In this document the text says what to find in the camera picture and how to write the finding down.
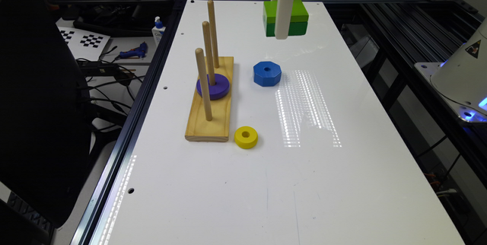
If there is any yellow ring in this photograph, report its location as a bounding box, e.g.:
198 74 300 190
234 126 259 150

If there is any white lotion bottle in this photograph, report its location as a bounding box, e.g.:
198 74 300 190
151 16 165 46

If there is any purple ring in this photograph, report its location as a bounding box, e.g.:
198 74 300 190
196 72 231 101

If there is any wooden peg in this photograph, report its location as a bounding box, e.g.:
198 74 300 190
195 48 212 121
202 21 216 86
207 0 219 68

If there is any wooden peg base board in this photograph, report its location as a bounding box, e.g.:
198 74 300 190
185 56 234 142

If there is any far wooden peg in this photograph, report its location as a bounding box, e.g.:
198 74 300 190
207 0 219 68

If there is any blue octagon block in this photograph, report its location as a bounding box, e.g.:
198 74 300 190
253 61 282 87

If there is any green square block with hole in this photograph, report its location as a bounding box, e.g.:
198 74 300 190
263 0 309 37

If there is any middle wooden peg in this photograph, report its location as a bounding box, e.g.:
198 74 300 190
202 21 216 86

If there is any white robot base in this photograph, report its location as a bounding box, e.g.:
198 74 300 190
415 21 486 123

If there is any blue glue gun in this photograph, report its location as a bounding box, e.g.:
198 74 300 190
115 42 148 60

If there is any checkerboard calibration sheet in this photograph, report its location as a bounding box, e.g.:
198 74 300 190
58 27 110 61

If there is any near wooden peg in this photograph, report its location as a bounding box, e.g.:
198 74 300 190
195 48 212 121

